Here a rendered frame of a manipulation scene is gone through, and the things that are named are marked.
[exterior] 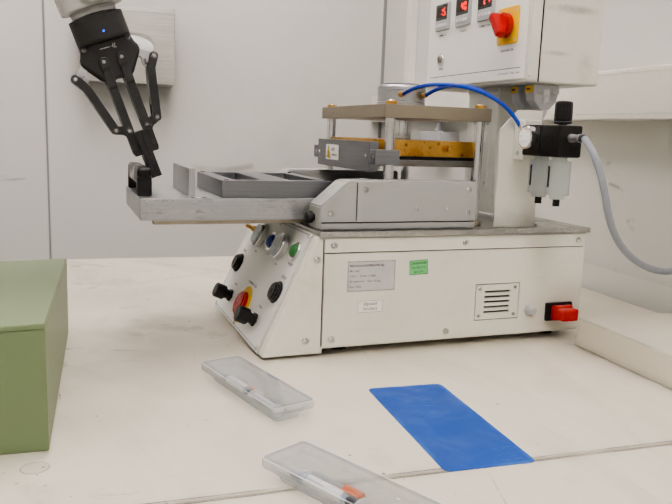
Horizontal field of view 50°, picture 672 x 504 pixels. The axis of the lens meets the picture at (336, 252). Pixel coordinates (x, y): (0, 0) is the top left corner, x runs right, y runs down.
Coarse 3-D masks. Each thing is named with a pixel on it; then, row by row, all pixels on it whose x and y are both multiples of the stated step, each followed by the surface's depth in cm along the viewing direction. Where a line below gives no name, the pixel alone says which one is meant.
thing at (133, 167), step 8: (128, 168) 111; (136, 168) 100; (144, 168) 99; (128, 176) 112; (136, 176) 100; (144, 176) 99; (128, 184) 112; (136, 184) 100; (144, 184) 100; (144, 192) 100
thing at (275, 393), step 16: (224, 368) 90; (240, 368) 90; (256, 368) 90; (240, 384) 84; (256, 384) 84; (272, 384) 85; (288, 384) 85; (272, 400) 80; (288, 400) 80; (304, 400) 80
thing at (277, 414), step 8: (208, 360) 92; (208, 368) 90; (216, 376) 88; (224, 384) 86; (232, 384) 85; (232, 392) 87; (240, 392) 83; (248, 400) 81; (256, 400) 80; (312, 400) 80; (256, 408) 82; (264, 408) 78; (272, 408) 77; (280, 408) 77; (288, 408) 78; (296, 408) 79; (304, 408) 79; (272, 416) 79; (280, 416) 79; (288, 416) 80; (296, 416) 81
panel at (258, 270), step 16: (256, 224) 127; (272, 224) 119; (288, 224) 112; (304, 240) 103; (256, 256) 119; (288, 256) 106; (240, 272) 123; (256, 272) 116; (272, 272) 109; (288, 272) 104; (240, 288) 120; (256, 288) 113; (288, 288) 102; (224, 304) 124; (256, 304) 110; (272, 304) 104; (272, 320) 101; (256, 336) 104; (256, 352) 102
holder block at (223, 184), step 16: (208, 176) 110; (224, 176) 119; (240, 176) 116; (256, 176) 111; (272, 176) 113; (288, 176) 121; (304, 176) 115; (224, 192) 101; (240, 192) 102; (256, 192) 103; (272, 192) 104; (288, 192) 104; (304, 192) 105; (320, 192) 106
